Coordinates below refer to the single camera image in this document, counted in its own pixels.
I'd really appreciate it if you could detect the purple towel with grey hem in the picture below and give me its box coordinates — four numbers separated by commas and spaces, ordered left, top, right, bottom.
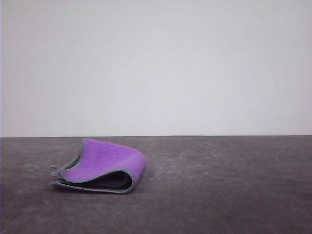
47, 137, 148, 195

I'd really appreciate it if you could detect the grey table cloth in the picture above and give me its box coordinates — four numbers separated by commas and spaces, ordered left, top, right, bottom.
0, 136, 312, 234

